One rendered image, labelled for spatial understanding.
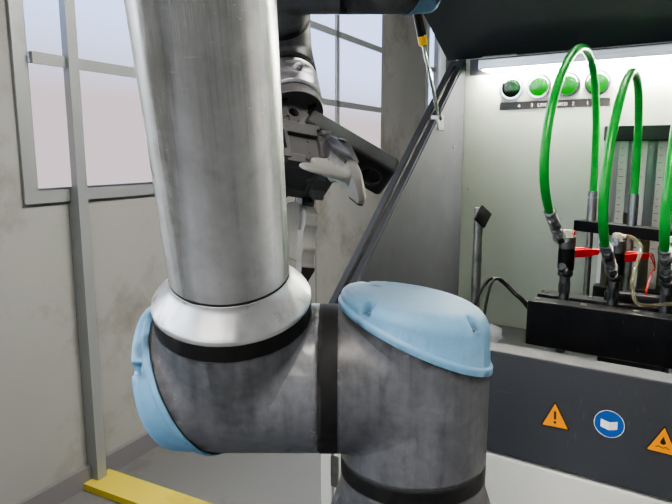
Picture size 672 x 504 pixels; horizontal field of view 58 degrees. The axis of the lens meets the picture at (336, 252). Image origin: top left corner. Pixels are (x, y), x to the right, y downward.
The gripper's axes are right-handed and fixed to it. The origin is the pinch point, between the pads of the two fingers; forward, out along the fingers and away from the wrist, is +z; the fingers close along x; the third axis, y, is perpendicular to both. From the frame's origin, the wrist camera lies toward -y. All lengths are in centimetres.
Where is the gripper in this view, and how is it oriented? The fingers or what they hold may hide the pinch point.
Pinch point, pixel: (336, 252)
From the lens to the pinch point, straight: 60.1
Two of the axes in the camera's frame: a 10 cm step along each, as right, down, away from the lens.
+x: 4.0, -5.5, -7.4
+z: 1.6, 8.3, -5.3
